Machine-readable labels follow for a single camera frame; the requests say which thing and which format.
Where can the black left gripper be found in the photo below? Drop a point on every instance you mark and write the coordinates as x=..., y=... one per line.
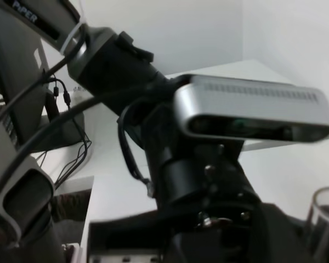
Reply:
x=207, y=209

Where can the clear glass test tube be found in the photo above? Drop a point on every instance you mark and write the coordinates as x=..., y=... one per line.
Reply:
x=316, y=232

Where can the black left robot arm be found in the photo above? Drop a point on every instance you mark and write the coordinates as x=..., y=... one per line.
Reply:
x=118, y=75

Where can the grey robot arm link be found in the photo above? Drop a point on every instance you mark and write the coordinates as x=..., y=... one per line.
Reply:
x=27, y=231

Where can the black computer monitor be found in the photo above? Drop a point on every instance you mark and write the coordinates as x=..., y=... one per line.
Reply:
x=37, y=39

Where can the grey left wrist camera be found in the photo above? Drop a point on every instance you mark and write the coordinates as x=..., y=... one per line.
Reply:
x=214, y=108

